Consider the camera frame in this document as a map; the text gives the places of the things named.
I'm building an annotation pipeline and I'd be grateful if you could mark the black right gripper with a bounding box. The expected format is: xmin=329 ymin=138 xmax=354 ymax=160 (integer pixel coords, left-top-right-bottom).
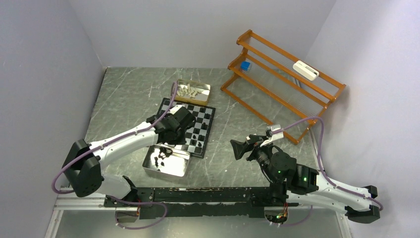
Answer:
xmin=230 ymin=134 xmax=278 ymax=184

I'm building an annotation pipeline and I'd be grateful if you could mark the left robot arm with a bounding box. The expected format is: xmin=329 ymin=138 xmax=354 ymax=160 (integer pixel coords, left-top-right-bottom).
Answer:
xmin=62 ymin=105 xmax=196 ymax=206

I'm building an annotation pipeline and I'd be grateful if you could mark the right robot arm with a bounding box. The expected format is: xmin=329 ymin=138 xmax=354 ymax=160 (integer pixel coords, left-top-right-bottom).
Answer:
xmin=230 ymin=135 xmax=380 ymax=224

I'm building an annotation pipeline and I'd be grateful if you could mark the pile of black chess pieces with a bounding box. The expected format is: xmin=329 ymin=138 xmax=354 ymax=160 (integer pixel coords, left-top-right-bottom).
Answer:
xmin=153 ymin=147 xmax=173 ymax=171

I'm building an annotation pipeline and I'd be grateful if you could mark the pile of white chess pieces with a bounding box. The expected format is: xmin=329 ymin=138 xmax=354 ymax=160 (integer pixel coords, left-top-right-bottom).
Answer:
xmin=176 ymin=84 xmax=201 ymax=99

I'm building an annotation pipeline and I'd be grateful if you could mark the black and white chessboard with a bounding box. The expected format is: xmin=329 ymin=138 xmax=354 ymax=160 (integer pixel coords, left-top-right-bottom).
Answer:
xmin=164 ymin=100 xmax=216 ymax=158

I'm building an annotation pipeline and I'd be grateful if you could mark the silver tin box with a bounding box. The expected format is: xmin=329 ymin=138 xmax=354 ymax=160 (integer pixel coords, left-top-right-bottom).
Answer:
xmin=142 ymin=145 xmax=191 ymax=179

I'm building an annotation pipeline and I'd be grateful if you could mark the gold tin box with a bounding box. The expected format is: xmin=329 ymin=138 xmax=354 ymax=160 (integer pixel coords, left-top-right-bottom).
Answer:
xmin=175 ymin=79 xmax=211 ymax=106

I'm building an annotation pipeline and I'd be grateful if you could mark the orange wooden rack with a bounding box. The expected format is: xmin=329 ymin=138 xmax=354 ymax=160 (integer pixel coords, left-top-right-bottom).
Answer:
xmin=220 ymin=30 xmax=346 ymax=145

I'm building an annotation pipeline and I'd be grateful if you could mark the blue cube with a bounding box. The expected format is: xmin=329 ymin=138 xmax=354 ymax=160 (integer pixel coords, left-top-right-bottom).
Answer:
xmin=240 ymin=61 xmax=252 ymax=72

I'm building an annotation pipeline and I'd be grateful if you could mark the white rectangular device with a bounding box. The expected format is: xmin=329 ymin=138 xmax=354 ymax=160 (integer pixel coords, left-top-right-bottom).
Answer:
xmin=292 ymin=60 xmax=319 ymax=81

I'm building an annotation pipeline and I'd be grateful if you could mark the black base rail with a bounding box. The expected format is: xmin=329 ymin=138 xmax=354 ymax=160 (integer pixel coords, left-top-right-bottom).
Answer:
xmin=104 ymin=187 xmax=284 ymax=219

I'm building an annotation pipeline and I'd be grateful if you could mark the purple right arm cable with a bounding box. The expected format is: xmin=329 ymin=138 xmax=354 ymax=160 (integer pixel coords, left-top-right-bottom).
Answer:
xmin=269 ymin=117 xmax=384 ymax=227

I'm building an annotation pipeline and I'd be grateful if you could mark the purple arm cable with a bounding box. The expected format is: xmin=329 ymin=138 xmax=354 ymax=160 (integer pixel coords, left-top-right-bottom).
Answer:
xmin=269 ymin=117 xmax=384 ymax=227
xmin=51 ymin=81 xmax=179 ymax=195

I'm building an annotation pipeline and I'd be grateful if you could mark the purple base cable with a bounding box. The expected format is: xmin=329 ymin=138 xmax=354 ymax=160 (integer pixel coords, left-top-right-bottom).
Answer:
xmin=108 ymin=195 xmax=168 ymax=231

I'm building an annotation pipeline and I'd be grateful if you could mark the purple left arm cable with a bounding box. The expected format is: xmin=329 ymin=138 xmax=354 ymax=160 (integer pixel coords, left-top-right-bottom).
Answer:
xmin=51 ymin=81 xmax=179 ymax=195

